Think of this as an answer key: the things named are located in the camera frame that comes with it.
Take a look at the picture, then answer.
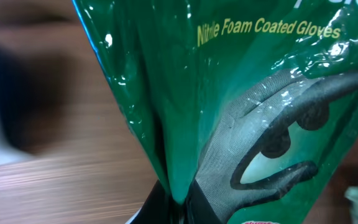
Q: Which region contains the green 3M gloves package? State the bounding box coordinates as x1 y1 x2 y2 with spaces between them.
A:
74 0 358 223

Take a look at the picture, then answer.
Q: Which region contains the white barcode scanner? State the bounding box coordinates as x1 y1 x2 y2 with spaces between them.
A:
0 45 72 166

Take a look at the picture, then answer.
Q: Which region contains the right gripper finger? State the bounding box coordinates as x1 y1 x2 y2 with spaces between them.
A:
126 180 179 224

